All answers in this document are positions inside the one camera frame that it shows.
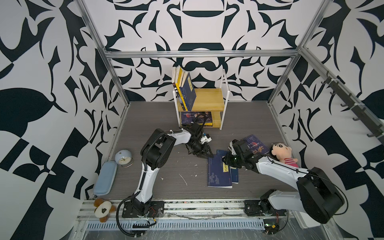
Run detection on wall hook rail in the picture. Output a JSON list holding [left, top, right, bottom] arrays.
[[320, 70, 384, 139]]

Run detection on wooden white-framed bookshelf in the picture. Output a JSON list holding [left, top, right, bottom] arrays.
[[192, 70, 231, 130]]

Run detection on cartoon boy plush doll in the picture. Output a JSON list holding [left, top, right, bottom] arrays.
[[271, 143, 299, 168]]

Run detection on purple book right side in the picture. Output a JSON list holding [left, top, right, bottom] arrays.
[[228, 135, 270, 155]]

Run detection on purple book with old man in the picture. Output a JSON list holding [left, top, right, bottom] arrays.
[[181, 112, 213, 127]]

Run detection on blue book front yellow label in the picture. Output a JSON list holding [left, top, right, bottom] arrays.
[[179, 71, 189, 111]]

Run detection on black book standing on shelf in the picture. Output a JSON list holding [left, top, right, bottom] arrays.
[[172, 67, 183, 107]]

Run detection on light blue pencil case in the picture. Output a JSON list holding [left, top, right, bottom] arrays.
[[94, 161, 118, 196]]

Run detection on blue book underneath tilted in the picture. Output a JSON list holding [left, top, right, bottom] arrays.
[[216, 150, 239, 184]]

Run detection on small blue book yellow label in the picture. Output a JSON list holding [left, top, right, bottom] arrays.
[[185, 72, 197, 111]]

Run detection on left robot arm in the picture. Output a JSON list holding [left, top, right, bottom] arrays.
[[116, 123, 213, 238]]

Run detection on white box on rail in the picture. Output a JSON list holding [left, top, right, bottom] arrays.
[[296, 213, 321, 229]]

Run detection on brown white plush toy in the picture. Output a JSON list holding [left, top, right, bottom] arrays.
[[94, 198, 116, 223]]

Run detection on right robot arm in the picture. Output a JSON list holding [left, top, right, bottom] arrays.
[[222, 140, 349, 224]]

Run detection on yellow cartoon cover book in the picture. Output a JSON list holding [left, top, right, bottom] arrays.
[[175, 66, 187, 111]]

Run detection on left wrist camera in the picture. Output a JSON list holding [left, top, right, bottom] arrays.
[[200, 134, 212, 144]]

